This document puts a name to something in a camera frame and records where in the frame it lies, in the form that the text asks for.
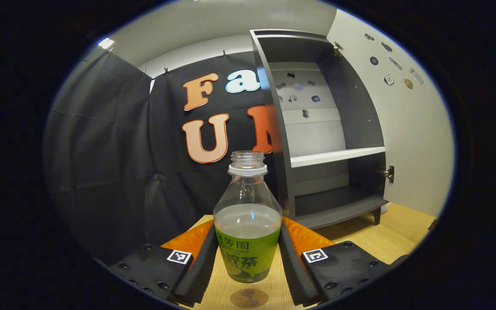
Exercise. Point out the grey cabinet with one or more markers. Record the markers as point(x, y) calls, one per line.
point(360, 107)

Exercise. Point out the white cabinet shelf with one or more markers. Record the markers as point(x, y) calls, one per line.
point(334, 157)

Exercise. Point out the black backdrop cloth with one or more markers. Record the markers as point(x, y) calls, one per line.
point(101, 150)

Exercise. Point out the clear green label bottle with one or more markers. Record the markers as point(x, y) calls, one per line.
point(248, 249)

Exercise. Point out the ceiling light panel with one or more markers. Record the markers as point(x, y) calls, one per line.
point(106, 43)

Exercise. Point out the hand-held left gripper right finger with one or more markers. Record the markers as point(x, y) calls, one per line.
point(293, 271)

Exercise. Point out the beige cabinet door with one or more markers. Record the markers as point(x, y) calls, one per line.
point(407, 129)

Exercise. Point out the brown round coaster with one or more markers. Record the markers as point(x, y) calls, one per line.
point(249, 298)

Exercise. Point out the metal door hinge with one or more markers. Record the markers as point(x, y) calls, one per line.
point(337, 49)
point(388, 173)

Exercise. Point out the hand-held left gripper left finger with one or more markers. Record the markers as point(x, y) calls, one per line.
point(198, 271)

